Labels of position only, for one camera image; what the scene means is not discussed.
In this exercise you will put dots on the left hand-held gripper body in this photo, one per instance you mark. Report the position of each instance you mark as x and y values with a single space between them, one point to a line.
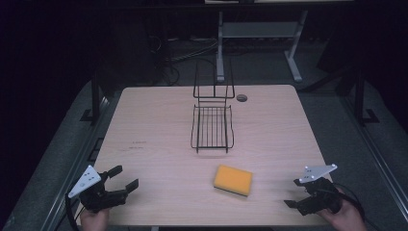
96 195

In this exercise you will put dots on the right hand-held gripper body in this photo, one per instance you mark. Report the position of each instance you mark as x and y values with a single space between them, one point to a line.
320 192

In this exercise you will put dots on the yellow sponge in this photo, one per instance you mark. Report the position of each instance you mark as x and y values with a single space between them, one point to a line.
233 179

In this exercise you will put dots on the person's left hand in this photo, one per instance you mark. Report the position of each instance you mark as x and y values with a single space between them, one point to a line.
94 221

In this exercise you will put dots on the person's right hand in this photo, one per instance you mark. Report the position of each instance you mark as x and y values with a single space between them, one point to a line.
346 216

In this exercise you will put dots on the aluminium frame rail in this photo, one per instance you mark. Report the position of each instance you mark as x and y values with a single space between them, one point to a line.
375 154
73 166

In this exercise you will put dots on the black metal post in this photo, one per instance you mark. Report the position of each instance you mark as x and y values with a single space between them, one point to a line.
95 96
360 96

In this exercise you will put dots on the grey metal desk frame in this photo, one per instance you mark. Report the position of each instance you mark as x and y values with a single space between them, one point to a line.
256 29

